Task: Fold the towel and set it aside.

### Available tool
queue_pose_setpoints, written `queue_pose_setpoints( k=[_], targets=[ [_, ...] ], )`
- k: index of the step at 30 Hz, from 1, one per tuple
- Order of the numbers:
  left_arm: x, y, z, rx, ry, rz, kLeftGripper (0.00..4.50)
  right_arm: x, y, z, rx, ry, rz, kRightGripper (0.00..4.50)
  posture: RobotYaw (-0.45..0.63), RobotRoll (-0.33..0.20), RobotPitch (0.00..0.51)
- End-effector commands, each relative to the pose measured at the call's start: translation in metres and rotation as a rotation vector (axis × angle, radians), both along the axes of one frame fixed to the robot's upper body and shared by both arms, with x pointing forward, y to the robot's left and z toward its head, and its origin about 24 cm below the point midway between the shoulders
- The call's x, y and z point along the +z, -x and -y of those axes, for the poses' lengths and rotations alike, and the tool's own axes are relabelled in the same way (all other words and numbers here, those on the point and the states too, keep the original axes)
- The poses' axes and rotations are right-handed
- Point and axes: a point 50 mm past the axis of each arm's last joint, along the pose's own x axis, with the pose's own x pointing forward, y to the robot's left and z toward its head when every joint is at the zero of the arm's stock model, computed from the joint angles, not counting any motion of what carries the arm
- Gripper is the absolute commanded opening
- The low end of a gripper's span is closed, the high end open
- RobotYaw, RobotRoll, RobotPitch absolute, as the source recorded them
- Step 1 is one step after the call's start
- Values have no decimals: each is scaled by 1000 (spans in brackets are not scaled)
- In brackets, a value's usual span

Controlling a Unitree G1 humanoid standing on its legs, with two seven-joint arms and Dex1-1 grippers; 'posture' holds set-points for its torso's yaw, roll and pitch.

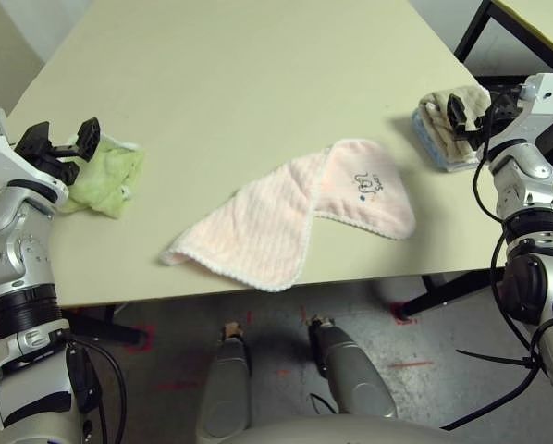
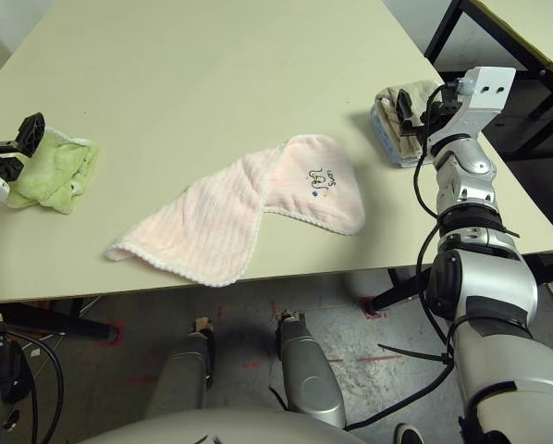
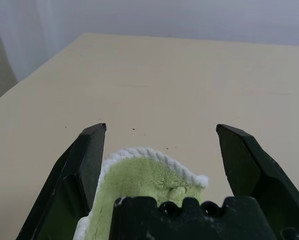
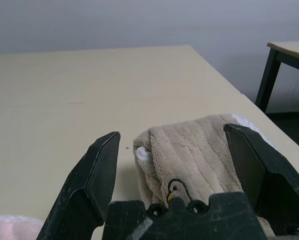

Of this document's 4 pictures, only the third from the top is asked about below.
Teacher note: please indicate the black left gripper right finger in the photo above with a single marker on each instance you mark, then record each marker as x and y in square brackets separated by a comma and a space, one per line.
[259, 170]

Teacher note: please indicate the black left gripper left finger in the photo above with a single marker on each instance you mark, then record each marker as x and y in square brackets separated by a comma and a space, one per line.
[72, 170]

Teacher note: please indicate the green towel with white edge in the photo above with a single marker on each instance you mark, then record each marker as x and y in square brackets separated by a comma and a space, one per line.
[139, 175]

